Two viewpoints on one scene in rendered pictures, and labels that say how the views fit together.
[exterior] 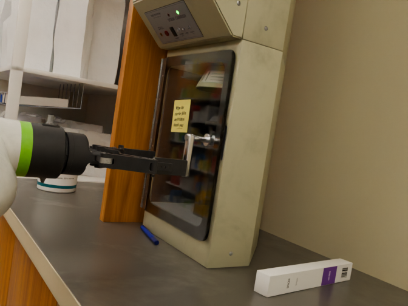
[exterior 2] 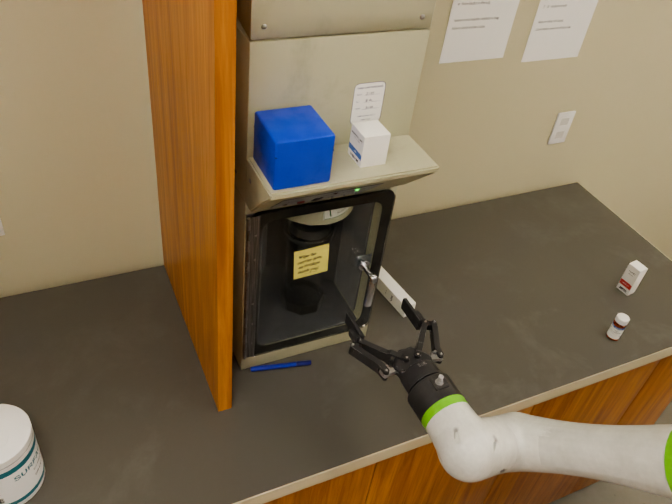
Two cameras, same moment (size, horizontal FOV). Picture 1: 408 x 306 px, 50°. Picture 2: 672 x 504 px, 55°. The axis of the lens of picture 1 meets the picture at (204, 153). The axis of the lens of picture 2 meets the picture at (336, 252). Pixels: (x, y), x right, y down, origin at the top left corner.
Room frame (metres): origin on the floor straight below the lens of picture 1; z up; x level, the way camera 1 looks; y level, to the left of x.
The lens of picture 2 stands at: (0.93, 1.04, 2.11)
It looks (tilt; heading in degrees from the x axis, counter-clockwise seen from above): 40 degrees down; 273
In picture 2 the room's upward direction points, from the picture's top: 8 degrees clockwise
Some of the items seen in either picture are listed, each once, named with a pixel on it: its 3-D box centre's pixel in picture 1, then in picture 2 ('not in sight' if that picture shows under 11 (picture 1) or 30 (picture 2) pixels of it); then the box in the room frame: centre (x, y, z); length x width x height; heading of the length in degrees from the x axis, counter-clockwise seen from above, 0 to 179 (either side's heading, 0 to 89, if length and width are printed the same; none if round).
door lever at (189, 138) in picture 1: (194, 155); (366, 284); (0.90, 0.02, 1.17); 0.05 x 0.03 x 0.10; 123
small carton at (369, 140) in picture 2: not in sight; (368, 143); (0.95, 0.07, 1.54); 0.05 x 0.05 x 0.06; 33
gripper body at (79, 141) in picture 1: (87, 155); (415, 368); (0.78, 0.21, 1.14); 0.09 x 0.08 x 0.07; 123
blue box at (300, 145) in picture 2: not in sight; (292, 146); (1.07, 0.15, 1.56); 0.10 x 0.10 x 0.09; 33
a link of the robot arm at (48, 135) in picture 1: (45, 149); (435, 397); (0.74, 0.27, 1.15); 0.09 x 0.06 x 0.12; 33
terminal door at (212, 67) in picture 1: (183, 139); (317, 277); (1.01, 0.05, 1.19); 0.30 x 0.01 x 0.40; 33
